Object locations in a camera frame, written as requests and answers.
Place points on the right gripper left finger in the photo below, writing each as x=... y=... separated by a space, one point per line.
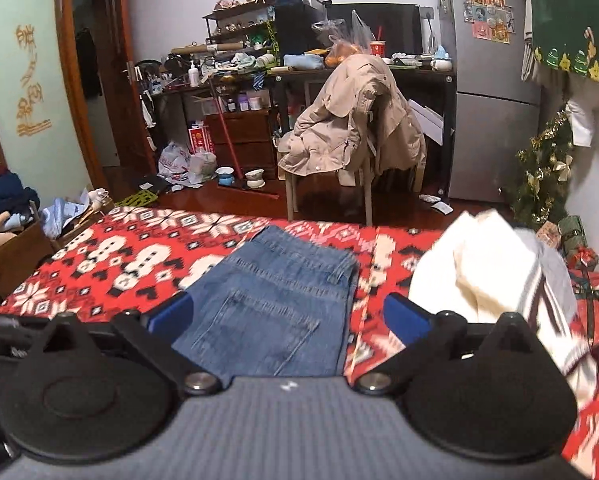
x=152 y=335

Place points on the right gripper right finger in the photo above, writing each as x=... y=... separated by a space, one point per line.
x=427 y=338

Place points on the cream striped knit sweater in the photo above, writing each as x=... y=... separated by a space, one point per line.
x=481 y=268

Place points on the blue denim jeans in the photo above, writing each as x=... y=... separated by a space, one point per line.
x=277 y=306

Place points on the red christmas pattern blanket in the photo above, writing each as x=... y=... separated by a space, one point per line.
x=81 y=404

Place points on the green patterned mat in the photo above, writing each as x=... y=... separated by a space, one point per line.
x=140 y=199

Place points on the cardboard box with clutter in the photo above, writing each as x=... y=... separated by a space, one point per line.
x=25 y=252

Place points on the red wrapped gift box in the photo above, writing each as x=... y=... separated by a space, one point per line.
x=586 y=290

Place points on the blue white ceramic bowl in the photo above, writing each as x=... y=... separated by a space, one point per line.
x=225 y=176

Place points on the white plastic bag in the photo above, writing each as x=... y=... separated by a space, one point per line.
x=178 y=166

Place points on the white ceramic cup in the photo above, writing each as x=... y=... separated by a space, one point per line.
x=255 y=179

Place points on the wooden chair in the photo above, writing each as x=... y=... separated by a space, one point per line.
x=391 y=198

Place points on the small christmas tree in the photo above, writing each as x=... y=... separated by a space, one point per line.
x=541 y=183

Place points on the wooden drawer cabinet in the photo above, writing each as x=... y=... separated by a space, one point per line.
x=250 y=134

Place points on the beige jacket on chair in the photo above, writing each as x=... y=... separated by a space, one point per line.
x=359 y=111

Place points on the grey refrigerator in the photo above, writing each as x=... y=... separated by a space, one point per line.
x=496 y=110

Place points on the black desk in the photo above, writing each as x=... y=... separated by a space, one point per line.
x=433 y=90

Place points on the black monitor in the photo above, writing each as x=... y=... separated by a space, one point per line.
x=398 y=25

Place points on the cluttered shelf unit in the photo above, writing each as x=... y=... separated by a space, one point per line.
x=283 y=26

